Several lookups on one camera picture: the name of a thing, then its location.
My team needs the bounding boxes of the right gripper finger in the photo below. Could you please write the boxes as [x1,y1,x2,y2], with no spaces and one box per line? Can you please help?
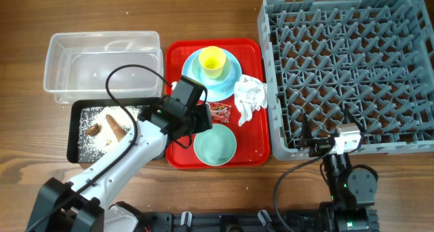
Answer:
[301,113,312,141]
[342,109,366,134]

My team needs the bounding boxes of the red candy wrapper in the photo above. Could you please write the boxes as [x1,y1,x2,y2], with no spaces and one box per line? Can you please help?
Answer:
[206,102,232,123]

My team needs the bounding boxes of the green bowl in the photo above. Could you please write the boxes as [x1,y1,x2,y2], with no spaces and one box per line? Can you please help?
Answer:
[193,123,237,166]

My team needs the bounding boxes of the white napkin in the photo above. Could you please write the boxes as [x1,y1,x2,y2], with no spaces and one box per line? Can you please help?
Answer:
[234,75,268,127]

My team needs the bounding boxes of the yellow plastic cup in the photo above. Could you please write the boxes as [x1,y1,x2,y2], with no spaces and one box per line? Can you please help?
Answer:
[199,46,226,79]

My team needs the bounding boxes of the brown sweet potato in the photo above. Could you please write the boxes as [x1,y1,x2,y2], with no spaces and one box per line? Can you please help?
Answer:
[105,115,126,142]

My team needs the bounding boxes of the white rice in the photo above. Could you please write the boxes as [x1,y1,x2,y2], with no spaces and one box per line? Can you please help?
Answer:
[77,106,132,163]

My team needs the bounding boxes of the brown food chunk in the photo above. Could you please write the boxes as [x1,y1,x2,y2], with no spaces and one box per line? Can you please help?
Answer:
[85,123,100,136]

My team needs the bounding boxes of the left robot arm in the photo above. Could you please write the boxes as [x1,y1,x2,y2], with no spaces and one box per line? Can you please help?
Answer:
[26,98,212,231]

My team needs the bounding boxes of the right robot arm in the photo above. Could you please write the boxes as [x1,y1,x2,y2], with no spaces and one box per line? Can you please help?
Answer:
[299,109,380,231]

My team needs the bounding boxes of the grey dishwasher rack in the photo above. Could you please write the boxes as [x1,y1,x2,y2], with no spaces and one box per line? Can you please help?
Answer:
[257,0,433,161]

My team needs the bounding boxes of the light blue plate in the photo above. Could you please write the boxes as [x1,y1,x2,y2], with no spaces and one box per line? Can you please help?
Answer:
[182,49,242,102]

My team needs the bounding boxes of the red plastic tray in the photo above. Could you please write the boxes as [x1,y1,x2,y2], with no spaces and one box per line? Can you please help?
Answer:
[165,38,271,170]

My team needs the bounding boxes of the black plastic tray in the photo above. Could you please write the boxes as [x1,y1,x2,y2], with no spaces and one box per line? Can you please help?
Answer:
[66,97,166,164]

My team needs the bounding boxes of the clear plastic bin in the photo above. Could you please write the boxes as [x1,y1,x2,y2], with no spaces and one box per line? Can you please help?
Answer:
[43,31,164,104]

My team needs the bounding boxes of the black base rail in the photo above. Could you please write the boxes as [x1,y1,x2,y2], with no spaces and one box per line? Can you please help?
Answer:
[139,210,380,232]

